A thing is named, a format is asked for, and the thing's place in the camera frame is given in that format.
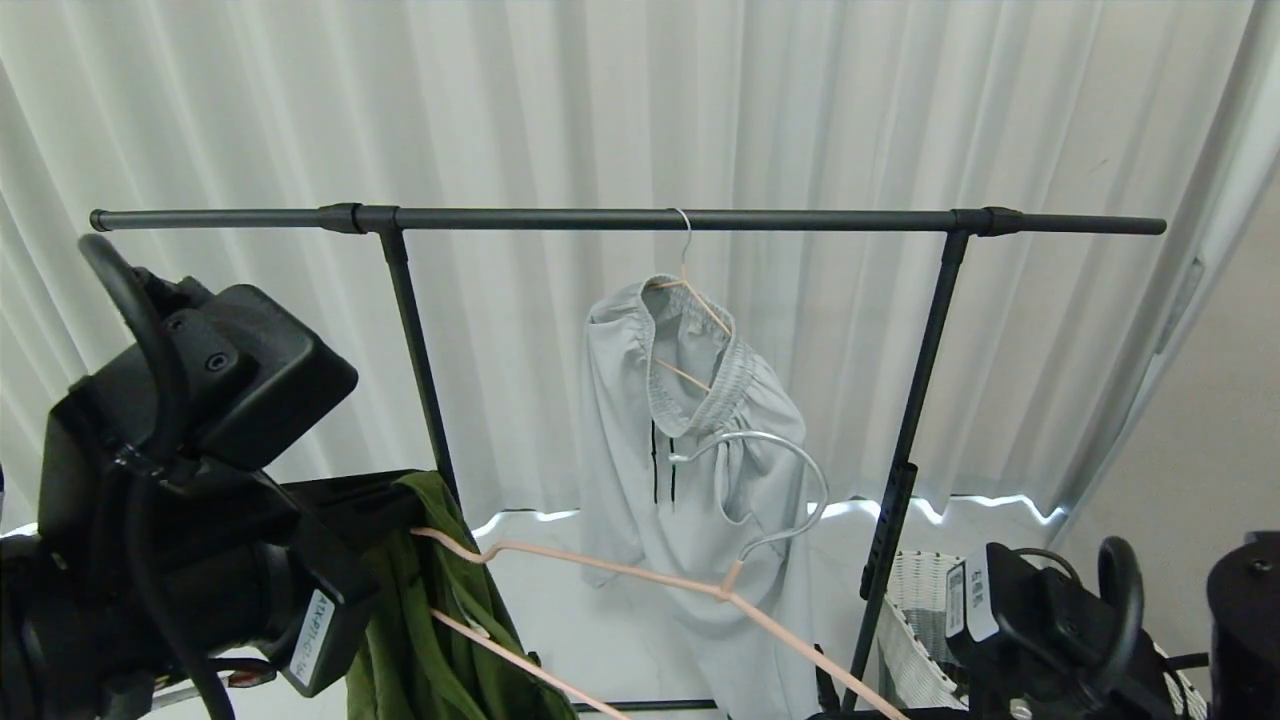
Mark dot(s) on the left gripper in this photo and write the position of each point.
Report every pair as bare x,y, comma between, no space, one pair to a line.
200,600

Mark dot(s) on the green garment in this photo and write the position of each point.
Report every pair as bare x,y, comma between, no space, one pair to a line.
410,650

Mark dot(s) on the pink clothes hanger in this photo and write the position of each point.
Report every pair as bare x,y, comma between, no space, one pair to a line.
705,305
640,572

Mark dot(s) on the pale grey shorts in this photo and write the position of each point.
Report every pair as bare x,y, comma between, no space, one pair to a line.
730,560

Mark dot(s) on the black clothes rack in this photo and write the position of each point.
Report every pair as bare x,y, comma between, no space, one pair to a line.
600,219

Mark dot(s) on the white laundry basket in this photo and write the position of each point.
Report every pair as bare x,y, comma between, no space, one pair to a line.
915,600

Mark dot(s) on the white curtain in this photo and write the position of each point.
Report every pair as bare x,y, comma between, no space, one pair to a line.
500,100

